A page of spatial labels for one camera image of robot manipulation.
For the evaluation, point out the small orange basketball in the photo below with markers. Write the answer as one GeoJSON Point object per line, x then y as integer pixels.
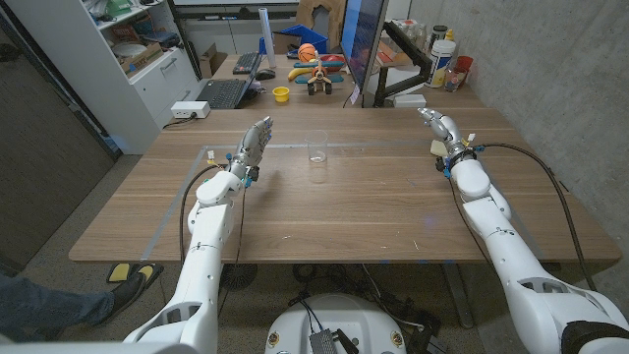
{"type": "Point", "coordinates": [306, 52]}

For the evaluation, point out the open cardboard box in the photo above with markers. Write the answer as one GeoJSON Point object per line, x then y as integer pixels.
{"type": "Point", "coordinates": [211, 61]}

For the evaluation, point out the flat white box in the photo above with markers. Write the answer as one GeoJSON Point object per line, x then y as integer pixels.
{"type": "Point", "coordinates": [409, 100]}

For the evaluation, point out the yellow black slipper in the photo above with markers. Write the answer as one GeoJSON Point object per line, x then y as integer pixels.
{"type": "Point", "coordinates": [150, 271]}
{"type": "Point", "coordinates": [118, 272]}

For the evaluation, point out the white paper roll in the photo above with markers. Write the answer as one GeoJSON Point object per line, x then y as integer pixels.
{"type": "Point", "coordinates": [268, 39]}

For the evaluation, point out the white shelf cabinet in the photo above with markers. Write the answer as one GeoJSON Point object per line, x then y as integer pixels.
{"type": "Point", "coordinates": [123, 98]}

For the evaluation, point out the black lid jar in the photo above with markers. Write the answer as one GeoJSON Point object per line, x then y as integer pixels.
{"type": "Point", "coordinates": [438, 35]}

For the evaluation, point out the black round fan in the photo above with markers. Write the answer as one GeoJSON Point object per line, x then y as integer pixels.
{"type": "Point", "coordinates": [239, 276]}

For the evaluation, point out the black computer monitor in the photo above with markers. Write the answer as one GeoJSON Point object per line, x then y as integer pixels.
{"type": "Point", "coordinates": [361, 39]}

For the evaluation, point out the small yellow cup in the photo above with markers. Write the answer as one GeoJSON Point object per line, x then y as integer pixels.
{"type": "Point", "coordinates": [281, 94]}

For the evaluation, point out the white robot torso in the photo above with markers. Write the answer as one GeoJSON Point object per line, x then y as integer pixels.
{"type": "Point", "coordinates": [339, 314]}

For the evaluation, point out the red bowl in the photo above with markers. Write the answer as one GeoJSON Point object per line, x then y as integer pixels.
{"type": "Point", "coordinates": [336, 60]}

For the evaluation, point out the black shoe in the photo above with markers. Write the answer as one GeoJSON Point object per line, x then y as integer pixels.
{"type": "Point", "coordinates": [123, 295]}

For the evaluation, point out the black computer mouse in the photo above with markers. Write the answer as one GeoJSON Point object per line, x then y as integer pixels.
{"type": "Point", "coordinates": [265, 75]}

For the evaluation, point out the pale yellow sponge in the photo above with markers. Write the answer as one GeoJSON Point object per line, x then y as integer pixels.
{"type": "Point", "coordinates": [437, 147]}

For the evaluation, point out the red plastic cup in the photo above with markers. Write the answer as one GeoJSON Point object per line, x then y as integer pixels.
{"type": "Point", "coordinates": [464, 64]}

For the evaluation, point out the black keyboard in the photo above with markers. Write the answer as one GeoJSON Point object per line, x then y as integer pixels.
{"type": "Point", "coordinates": [245, 64]}

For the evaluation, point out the cardboard box with print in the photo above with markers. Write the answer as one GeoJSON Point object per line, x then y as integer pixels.
{"type": "Point", "coordinates": [142, 58]}

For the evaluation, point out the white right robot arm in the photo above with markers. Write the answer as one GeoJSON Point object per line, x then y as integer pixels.
{"type": "Point", "coordinates": [516, 260]}

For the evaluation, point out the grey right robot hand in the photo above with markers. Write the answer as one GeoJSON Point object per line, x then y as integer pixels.
{"type": "Point", "coordinates": [449, 133]}

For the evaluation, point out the brown cardboard sheet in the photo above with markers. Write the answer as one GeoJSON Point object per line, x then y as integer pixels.
{"type": "Point", "coordinates": [309, 15]}

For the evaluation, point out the black framed whiteboard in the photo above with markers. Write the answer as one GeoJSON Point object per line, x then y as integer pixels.
{"type": "Point", "coordinates": [221, 14]}

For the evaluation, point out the grey table leg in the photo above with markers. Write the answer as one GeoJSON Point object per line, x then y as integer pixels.
{"type": "Point", "coordinates": [457, 295]}

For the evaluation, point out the blue plastic bin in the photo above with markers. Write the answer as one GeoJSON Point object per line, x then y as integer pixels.
{"type": "Point", "coordinates": [307, 37]}

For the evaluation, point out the white cylindrical container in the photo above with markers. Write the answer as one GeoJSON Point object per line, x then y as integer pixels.
{"type": "Point", "coordinates": [440, 64]}

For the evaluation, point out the wooden toy airplane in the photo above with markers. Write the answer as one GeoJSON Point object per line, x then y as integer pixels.
{"type": "Point", "coordinates": [319, 76]}

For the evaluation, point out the clear glass jar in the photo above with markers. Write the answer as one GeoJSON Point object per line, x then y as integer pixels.
{"type": "Point", "coordinates": [454, 79]}

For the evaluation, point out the person leg in jeans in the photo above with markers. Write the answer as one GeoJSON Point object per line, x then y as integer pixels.
{"type": "Point", "coordinates": [44, 310]}

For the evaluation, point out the yellow toy banana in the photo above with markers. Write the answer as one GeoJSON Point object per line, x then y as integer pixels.
{"type": "Point", "coordinates": [296, 74]}

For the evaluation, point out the black laptop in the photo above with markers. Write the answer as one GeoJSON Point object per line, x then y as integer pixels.
{"type": "Point", "coordinates": [223, 93]}

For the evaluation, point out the clear plastic cup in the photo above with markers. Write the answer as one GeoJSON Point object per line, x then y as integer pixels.
{"type": "Point", "coordinates": [317, 147]}

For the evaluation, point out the white paper note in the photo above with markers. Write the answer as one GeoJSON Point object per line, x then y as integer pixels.
{"type": "Point", "coordinates": [355, 94]}

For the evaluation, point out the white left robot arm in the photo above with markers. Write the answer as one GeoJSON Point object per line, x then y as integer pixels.
{"type": "Point", "coordinates": [201, 275]}

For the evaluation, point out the white power strip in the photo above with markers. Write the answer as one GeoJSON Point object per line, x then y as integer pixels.
{"type": "Point", "coordinates": [189, 109]}

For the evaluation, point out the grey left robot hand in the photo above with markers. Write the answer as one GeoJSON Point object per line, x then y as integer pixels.
{"type": "Point", "coordinates": [254, 145]}

